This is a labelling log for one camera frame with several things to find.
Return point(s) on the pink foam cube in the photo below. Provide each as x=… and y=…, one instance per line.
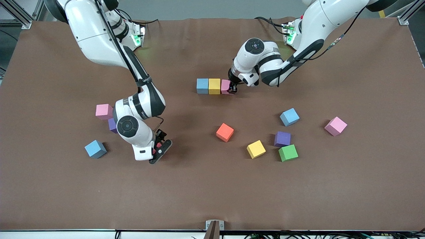
x=103, y=111
x=225, y=87
x=335, y=126

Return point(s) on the red foam cube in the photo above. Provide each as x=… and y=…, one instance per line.
x=159, y=145

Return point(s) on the yellow foam cube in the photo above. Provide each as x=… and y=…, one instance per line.
x=214, y=86
x=256, y=149

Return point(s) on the blue foam cube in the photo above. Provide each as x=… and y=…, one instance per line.
x=289, y=117
x=95, y=149
x=202, y=86

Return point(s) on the purple foam cube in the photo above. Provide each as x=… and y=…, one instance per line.
x=282, y=138
x=112, y=126

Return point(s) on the orange foam cube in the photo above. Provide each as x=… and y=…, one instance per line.
x=224, y=132

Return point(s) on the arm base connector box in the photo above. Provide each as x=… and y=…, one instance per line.
x=288, y=31
x=138, y=35

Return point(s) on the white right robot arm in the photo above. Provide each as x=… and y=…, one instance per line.
x=89, y=33

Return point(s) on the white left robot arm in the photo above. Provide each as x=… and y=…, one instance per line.
x=318, y=20

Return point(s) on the large table cover mat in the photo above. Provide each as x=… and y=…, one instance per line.
x=199, y=186

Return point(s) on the green foam cube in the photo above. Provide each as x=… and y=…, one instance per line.
x=288, y=152

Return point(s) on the metal table edge bracket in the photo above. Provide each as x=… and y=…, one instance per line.
x=208, y=225

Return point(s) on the aluminium frame post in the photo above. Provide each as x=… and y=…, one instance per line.
x=403, y=20
x=25, y=24

